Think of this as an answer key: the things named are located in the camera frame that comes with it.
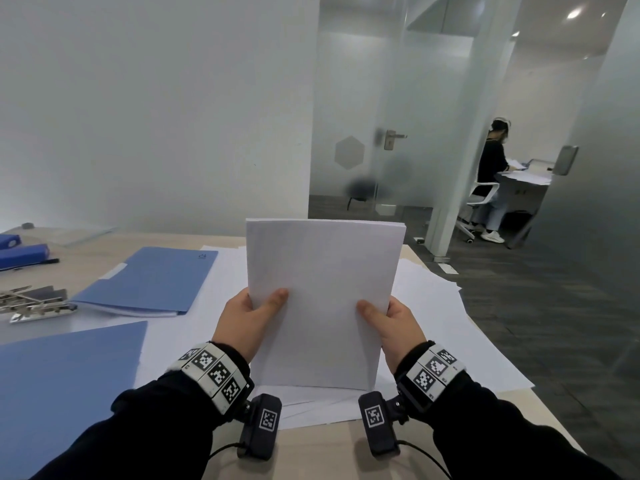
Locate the blue folder with inner slot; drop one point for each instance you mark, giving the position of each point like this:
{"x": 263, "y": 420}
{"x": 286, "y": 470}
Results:
{"x": 60, "y": 394}

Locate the white wristband with black markers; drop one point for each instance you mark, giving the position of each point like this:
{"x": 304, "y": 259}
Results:
{"x": 432, "y": 374}
{"x": 212, "y": 374}

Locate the gray hexagon sticker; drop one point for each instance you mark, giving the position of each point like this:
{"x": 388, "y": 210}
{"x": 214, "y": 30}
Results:
{"x": 349, "y": 152}

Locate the white office chair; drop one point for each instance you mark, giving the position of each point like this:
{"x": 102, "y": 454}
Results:
{"x": 485, "y": 192}

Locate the white box behind glass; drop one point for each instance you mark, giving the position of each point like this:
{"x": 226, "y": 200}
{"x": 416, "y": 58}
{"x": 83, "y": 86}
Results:
{"x": 386, "y": 209}

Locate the frosted glass door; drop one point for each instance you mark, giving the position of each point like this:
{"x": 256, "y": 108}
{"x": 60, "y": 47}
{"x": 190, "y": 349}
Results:
{"x": 425, "y": 94}

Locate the person's right forearm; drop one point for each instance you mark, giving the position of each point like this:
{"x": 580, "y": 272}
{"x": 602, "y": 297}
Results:
{"x": 500, "y": 439}

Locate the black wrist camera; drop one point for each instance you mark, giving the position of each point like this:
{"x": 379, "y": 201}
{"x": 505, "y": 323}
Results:
{"x": 262, "y": 427}
{"x": 380, "y": 424}

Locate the light gray office desk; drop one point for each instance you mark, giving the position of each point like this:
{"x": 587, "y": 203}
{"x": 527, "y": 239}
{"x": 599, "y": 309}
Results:
{"x": 525, "y": 189}

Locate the person's left hand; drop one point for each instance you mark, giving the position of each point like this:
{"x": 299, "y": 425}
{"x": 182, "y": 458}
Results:
{"x": 245, "y": 329}

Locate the blue folder with dark logo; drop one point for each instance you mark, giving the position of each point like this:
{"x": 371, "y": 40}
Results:
{"x": 155, "y": 279}

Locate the white head-mounted camera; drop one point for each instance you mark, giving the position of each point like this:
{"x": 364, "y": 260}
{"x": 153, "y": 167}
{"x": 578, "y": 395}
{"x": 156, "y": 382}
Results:
{"x": 505, "y": 122}

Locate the person's right hand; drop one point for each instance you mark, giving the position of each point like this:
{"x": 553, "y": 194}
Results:
{"x": 400, "y": 334}

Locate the pile of white paper sheets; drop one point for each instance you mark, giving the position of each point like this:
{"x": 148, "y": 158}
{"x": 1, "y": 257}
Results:
{"x": 450, "y": 334}

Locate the blue battery pack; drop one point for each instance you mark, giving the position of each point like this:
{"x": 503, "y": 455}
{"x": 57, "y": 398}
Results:
{"x": 25, "y": 255}
{"x": 9, "y": 240}

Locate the person's left forearm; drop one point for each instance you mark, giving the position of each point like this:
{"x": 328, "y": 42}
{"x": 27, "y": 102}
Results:
{"x": 140, "y": 434}

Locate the dark chair behind glass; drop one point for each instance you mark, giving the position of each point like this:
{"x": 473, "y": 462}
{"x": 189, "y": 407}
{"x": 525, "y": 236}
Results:
{"x": 362, "y": 187}

